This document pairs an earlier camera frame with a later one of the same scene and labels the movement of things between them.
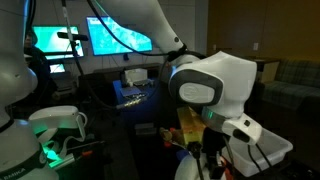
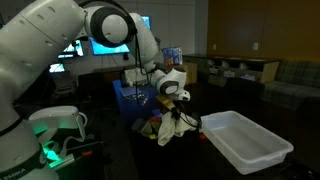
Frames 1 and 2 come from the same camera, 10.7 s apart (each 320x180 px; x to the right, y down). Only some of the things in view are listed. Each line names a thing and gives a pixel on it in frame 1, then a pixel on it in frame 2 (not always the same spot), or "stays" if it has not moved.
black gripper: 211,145 → 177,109
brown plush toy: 172,135 → 151,127
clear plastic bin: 250,159 stays
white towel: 188,168 → 170,126
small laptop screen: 57,68 stays
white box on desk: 135,75 stays
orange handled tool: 86,153 stays
